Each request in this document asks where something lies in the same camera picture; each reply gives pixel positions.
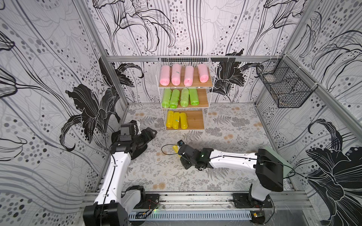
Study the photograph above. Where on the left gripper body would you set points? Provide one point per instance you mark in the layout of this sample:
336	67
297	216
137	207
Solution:
142	138

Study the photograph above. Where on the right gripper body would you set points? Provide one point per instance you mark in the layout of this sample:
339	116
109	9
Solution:
182	149

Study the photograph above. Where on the yellow trash bag roll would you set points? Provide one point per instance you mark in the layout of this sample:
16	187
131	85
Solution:
176	150
183	121
169	119
176	120

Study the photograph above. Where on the green trash bag roll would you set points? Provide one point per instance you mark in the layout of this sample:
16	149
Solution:
166	98
184	98
174	99
193	96

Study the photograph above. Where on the pink trash bag roll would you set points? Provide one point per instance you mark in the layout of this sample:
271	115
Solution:
164	78
203	73
176	74
188	76

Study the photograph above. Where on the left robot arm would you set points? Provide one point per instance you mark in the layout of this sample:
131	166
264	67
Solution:
113	206

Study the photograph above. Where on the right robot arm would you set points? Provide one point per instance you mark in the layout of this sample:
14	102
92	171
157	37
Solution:
265	165

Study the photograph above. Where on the black baseball cap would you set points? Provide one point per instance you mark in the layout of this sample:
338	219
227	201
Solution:
134	145

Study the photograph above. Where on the green tissue box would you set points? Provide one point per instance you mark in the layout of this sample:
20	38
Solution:
287	168

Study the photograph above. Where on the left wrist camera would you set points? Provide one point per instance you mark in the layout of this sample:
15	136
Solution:
136	126

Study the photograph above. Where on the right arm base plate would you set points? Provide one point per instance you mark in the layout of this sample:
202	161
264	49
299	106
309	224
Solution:
244	201

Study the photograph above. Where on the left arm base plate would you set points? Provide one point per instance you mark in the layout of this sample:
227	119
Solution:
149	201

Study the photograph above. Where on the white wire wooden shelf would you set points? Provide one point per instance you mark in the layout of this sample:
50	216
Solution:
196	115

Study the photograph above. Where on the white slotted cable duct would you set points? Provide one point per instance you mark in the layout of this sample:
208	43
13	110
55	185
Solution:
159	215

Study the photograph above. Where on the black wire wall basket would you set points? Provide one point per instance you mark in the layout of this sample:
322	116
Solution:
284	85

